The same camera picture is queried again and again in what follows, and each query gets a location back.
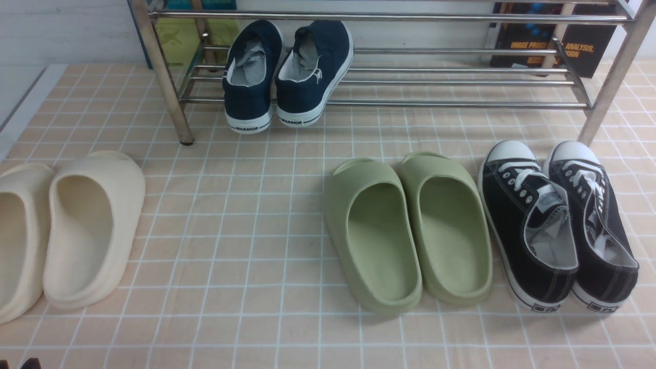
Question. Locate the black canvas sneaker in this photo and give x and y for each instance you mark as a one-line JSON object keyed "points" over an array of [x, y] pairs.
{"points": [[607, 271], [530, 219]]}

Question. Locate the silver metal shoe rack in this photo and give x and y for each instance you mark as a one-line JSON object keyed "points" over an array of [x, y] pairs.
{"points": [[557, 69]]}

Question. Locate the left green foam slide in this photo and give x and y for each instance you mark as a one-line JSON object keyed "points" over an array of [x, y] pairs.
{"points": [[366, 214]]}

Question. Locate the green foam slide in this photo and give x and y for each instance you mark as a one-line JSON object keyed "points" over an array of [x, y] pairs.
{"points": [[366, 214], [449, 226]]}

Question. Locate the right navy canvas sneaker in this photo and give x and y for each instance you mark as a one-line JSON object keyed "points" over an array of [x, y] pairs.
{"points": [[319, 59]]}

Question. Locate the navy canvas sneaker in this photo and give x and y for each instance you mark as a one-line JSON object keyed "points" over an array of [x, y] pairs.
{"points": [[319, 59], [252, 62]]}

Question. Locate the peach checkered floor mat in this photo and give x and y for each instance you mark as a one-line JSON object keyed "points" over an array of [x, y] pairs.
{"points": [[232, 267]]}

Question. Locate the right green foam slide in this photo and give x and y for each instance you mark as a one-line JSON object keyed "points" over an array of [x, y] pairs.
{"points": [[449, 226]]}

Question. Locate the left navy canvas sneaker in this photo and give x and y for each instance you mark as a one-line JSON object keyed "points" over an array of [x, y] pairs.
{"points": [[252, 62]]}

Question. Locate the right cream foam slide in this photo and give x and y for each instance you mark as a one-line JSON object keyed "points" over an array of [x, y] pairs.
{"points": [[95, 203]]}

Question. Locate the cream foam slide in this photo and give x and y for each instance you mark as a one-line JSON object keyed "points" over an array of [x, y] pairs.
{"points": [[25, 229], [95, 203]]}

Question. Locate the black image processing book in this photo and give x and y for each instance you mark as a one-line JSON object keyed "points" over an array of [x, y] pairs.
{"points": [[584, 44]]}

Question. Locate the left cream foam slide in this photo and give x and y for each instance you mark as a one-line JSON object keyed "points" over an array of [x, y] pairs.
{"points": [[25, 229]]}

